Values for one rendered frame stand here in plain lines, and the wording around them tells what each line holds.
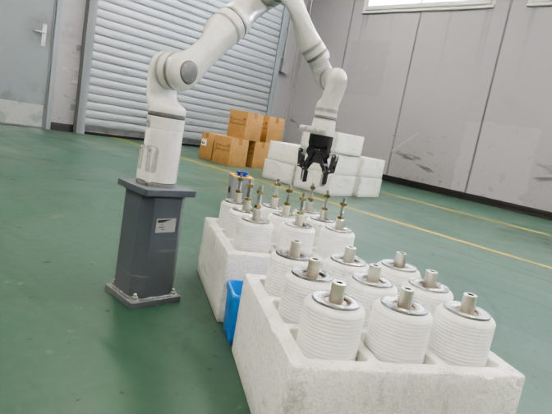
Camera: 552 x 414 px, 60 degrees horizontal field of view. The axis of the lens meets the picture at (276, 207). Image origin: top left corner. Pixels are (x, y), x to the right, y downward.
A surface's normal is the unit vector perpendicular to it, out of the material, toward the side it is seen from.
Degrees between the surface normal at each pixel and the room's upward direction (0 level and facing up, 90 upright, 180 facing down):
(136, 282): 90
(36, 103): 90
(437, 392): 90
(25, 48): 90
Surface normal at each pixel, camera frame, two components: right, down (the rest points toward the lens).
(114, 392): 0.18, -0.97
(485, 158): -0.70, 0.00
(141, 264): 0.00, 0.16
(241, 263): 0.28, 0.21
